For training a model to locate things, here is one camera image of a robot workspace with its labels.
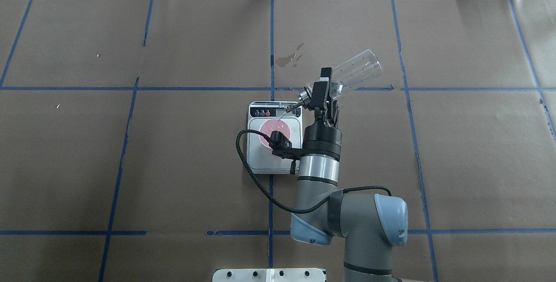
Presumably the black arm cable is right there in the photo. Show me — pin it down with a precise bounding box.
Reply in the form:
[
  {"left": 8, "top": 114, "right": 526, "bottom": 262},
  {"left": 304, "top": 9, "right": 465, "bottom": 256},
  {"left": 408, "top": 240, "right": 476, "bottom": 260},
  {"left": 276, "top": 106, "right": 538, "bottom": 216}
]
[{"left": 235, "top": 129, "right": 391, "bottom": 214}]

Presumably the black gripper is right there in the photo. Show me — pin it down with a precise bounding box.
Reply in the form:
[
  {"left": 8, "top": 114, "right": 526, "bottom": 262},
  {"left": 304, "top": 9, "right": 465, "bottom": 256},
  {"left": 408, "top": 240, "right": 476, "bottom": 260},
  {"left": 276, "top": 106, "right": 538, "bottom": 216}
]
[{"left": 302, "top": 67, "right": 342, "bottom": 160}]

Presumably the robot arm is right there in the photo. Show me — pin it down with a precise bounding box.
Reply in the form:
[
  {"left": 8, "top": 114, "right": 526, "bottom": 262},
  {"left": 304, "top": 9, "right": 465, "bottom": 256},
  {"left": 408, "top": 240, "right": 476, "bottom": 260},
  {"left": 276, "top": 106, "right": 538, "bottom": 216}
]
[{"left": 290, "top": 67, "right": 408, "bottom": 282}]

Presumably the pink paper cup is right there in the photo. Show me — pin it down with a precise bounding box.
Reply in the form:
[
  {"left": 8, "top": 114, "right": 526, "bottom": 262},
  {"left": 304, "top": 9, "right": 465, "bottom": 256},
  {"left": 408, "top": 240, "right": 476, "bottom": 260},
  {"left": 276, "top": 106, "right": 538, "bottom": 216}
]
[{"left": 253, "top": 119, "right": 291, "bottom": 150}]

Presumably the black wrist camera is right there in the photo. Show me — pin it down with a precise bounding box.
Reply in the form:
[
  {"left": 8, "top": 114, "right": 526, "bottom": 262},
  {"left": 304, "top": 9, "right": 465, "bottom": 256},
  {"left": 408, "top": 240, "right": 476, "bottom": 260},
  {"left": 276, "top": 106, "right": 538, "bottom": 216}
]
[{"left": 268, "top": 131, "right": 304, "bottom": 175}]

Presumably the silver kitchen scale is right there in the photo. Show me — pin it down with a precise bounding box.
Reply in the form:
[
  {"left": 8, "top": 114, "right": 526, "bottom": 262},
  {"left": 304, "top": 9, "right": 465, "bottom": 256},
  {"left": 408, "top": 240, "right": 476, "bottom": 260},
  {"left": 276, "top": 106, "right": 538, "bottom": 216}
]
[{"left": 245, "top": 101, "right": 304, "bottom": 175}]

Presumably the glass sauce bottle metal spout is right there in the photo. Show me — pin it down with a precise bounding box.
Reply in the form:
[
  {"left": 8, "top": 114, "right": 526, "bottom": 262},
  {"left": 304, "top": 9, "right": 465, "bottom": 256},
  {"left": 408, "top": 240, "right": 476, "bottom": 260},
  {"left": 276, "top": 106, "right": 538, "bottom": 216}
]
[{"left": 283, "top": 49, "right": 383, "bottom": 115}]

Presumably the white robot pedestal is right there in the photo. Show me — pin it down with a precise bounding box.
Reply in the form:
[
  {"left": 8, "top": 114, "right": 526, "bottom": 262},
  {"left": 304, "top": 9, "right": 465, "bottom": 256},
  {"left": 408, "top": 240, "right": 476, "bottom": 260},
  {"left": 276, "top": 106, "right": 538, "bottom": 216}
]
[{"left": 212, "top": 268, "right": 327, "bottom": 282}]

